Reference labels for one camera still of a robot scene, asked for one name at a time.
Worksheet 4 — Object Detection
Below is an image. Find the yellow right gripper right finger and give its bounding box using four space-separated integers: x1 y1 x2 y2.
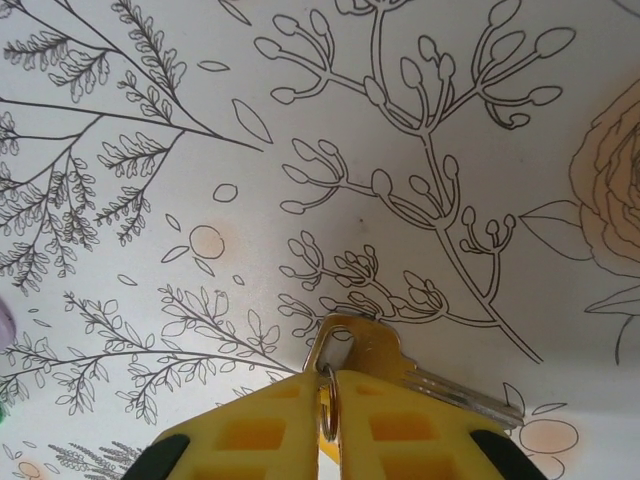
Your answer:
332 368 526 480

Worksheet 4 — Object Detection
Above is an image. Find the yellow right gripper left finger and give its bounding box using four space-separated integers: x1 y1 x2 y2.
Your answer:
118 372 322 480

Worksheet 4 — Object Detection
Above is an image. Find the key with yellow tag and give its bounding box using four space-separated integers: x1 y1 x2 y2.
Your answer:
301 313 525 457

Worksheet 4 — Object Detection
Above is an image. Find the floral patterned table cover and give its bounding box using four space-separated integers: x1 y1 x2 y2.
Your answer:
0 0 640 480

